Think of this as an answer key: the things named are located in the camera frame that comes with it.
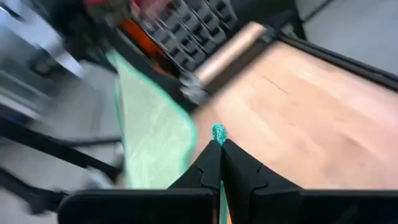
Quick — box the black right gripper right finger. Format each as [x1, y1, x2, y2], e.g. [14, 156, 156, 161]
[221, 139, 398, 224]

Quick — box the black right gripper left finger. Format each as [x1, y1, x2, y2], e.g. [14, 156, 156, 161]
[57, 139, 222, 224]

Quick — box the sage green microfiber towel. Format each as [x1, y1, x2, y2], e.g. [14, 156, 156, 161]
[105, 49, 230, 224]

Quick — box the grey square-cell grid rack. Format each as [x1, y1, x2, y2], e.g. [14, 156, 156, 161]
[136, 0, 239, 72]

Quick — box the orange segmented bar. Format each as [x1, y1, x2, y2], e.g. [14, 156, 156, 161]
[119, 18, 164, 58]

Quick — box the black metal table frame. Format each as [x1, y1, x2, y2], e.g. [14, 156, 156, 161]
[0, 27, 398, 215]

